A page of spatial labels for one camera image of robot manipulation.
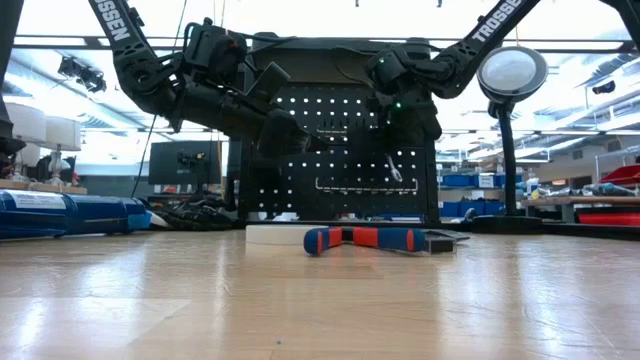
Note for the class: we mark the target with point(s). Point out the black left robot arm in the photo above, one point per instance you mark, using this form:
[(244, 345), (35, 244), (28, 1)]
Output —
[(215, 107)]

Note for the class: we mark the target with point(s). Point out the white shade table lamp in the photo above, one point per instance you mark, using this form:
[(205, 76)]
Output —
[(59, 165), (25, 122)]

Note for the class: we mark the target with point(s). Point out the black ceiling mounted device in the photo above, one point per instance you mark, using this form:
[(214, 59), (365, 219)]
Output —
[(82, 75)]

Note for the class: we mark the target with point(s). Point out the white masking tape roll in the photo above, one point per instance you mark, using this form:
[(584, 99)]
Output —
[(275, 235)]

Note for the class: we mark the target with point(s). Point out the blue storage bin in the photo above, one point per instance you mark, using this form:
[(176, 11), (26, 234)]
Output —
[(460, 181), (480, 207)]

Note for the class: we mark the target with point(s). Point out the blue caulk tube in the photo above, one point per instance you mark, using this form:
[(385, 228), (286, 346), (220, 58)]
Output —
[(75, 215)]

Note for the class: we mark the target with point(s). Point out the black pegboard stand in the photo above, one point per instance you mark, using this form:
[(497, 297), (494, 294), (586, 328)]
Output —
[(325, 200)]

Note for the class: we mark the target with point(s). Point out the black work gloves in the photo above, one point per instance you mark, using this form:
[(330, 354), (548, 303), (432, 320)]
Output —
[(200, 210)]

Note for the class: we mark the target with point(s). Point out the black computer monitor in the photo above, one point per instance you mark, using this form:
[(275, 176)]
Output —
[(170, 165)]

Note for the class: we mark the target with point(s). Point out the wooden top work table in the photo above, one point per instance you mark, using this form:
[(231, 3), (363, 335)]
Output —
[(575, 201)]

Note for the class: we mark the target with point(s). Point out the black and silver spirit level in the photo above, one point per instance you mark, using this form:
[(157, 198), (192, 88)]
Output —
[(440, 245)]

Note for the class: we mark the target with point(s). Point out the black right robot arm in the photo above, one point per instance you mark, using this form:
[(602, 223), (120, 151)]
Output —
[(500, 22)]

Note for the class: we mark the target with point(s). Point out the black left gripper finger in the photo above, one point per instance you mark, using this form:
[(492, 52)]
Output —
[(316, 145)]

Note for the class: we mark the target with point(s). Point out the large silver combination wrench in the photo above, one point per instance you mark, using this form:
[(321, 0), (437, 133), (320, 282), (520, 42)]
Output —
[(395, 172)]

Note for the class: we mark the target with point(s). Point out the red and blue pliers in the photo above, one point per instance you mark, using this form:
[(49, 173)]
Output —
[(390, 239)]

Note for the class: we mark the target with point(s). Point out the small black ceiling device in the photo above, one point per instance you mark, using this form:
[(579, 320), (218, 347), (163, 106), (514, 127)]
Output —
[(604, 87)]

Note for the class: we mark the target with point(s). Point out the red storage bin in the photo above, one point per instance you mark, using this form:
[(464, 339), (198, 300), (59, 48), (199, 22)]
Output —
[(625, 176)]

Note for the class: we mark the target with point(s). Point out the wooden shelf board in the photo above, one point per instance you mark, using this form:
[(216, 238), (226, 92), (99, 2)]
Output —
[(40, 188)]

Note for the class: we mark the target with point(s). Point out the black table frame rail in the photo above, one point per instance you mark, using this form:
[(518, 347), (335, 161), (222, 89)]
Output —
[(590, 231)]

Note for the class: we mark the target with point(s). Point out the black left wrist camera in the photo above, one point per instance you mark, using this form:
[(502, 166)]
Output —
[(270, 80)]

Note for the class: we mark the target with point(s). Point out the black gooseneck magnifier lamp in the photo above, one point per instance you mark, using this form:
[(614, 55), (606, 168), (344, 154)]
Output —
[(510, 70)]

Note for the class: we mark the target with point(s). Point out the flat red tray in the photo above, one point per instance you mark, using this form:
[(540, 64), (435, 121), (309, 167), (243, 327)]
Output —
[(610, 220)]

